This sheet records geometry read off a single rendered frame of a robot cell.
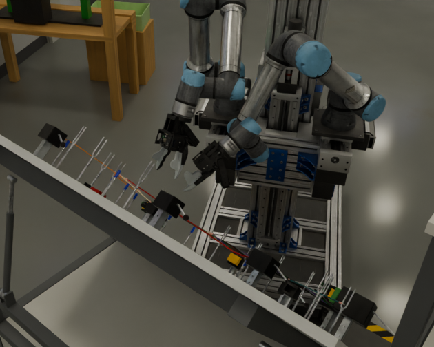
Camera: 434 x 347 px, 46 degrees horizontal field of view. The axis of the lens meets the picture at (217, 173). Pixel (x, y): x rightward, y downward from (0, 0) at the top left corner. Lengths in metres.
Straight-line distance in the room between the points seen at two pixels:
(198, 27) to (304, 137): 0.71
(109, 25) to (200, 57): 2.15
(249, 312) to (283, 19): 1.66
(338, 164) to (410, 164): 2.21
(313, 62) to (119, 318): 1.13
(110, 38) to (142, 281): 2.64
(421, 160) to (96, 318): 3.22
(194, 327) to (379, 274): 1.71
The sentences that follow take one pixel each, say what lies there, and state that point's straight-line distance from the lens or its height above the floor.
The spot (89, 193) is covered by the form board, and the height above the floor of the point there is 1.69.
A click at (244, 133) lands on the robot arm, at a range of 1.85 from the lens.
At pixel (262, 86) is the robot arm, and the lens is 1.97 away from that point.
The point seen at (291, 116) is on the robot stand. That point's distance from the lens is 2.42.
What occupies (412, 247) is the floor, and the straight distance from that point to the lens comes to 3.60.
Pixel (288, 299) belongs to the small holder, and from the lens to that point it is 1.19.
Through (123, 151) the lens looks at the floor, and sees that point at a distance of 4.20.
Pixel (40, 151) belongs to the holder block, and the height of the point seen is 1.58.
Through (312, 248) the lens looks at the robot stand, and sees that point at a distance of 3.04.
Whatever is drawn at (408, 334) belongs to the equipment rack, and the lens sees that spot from 0.90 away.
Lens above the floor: 2.29
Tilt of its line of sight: 36 degrees down
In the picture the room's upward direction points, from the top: 2 degrees clockwise
